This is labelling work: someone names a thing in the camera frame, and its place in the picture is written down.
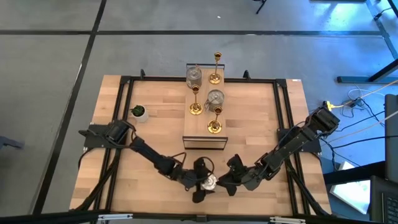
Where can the black laptop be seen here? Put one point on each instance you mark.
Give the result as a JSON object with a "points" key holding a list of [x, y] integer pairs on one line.
{"points": [[385, 205]]}

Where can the grey chair foot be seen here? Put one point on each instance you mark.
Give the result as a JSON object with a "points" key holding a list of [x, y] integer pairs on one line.
{"points": [[9, 142]]}

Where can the dark monitor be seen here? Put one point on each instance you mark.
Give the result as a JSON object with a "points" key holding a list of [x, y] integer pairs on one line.
{"points": [[391, 140]]}

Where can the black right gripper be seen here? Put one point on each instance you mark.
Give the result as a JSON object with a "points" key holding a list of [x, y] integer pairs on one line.
{"points": [[252, 180]]}

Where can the black table frame rails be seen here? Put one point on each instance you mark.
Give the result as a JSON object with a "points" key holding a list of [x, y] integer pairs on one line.
{"points": [[248, 80]]}

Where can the white sheet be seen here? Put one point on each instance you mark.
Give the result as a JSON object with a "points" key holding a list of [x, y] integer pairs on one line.
{"points": [[351, 194]]}

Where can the silver metal bracket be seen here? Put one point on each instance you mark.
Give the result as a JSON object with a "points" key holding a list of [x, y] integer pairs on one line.
{"points": [[287, 220], [115, 216]]}

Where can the black tripod leg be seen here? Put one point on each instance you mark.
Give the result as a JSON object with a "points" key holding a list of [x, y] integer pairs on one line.
{"points": [[260, 7]]}

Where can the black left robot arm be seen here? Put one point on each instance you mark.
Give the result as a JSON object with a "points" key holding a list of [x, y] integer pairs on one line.
{"points": [[149, 154]]}

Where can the black table clamp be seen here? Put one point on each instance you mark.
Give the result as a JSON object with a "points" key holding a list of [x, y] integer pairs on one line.
{"points": [[142, 74], [246, 75]]}

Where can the white potted succulent plant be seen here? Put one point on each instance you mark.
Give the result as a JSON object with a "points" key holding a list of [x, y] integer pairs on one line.
{"points": [[140, 116]]}

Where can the gold candlestick holder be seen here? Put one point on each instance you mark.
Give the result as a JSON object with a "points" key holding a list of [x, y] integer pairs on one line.
{"points": [[214, 127], [215, 78], [196, 109]]}

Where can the black overhead rig frame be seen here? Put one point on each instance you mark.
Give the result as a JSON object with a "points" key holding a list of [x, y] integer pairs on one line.
{"points": [[46, 217]]}

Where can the clear glass jar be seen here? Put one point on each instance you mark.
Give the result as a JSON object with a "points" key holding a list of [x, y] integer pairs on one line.
{"points": [[194, 79]]}

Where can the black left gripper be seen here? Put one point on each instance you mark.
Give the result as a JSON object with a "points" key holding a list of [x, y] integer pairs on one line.
{"points": [[191, 180]]}

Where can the brown paper gift tag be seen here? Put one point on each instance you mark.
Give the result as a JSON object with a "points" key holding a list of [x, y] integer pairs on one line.
{"points": [[206, 105]]}

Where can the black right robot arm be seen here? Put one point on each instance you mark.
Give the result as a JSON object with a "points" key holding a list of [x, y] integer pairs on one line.
{"points": [[295, 140]]}

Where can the wooden riser shelf black frame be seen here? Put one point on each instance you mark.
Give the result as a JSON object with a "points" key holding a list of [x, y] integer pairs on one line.
{"points": [[199, 127]]}

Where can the black desk foot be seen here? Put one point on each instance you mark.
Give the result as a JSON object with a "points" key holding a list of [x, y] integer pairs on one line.
{"points": [[351, 79]]}

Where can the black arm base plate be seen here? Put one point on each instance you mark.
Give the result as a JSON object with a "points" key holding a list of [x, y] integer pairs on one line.
{"points": [[314, 146], [93, 140]]}

